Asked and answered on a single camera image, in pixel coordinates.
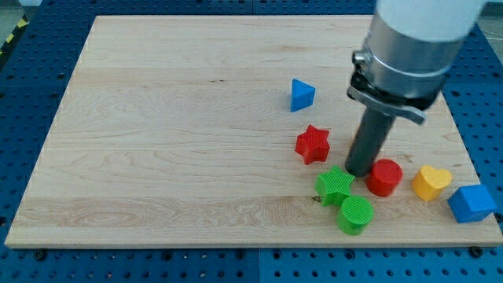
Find yellow heart block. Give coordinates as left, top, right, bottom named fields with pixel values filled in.
left=411, top=165, right=453, bottom=201

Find blue triangle block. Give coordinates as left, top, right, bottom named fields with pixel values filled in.
left=290, top=79, right=316, bottom=112

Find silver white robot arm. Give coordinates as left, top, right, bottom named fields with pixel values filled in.
left=347, top=0, right=486, bottom=124

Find green star block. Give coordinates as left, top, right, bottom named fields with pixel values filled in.
left=314, top=166, right=354, bottom=206

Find red cylinder block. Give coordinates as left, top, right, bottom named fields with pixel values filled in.
left=365, top=159, right=403, bottom=197

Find light wooden board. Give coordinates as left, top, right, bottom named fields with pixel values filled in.
left=6, top=16, right=502, bottom=248

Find blue cube block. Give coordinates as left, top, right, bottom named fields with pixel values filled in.
left=447, top=184, right=497, bottom=223

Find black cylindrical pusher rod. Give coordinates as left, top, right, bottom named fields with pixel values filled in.
left=345, top=108, right=395, bottom=177

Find green cylinder block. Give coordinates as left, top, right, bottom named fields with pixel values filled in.
left=336, top=195, right=374, bottom=236

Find red star block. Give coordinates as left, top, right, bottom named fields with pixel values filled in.
left=295, top=124, right=330, bottom=165

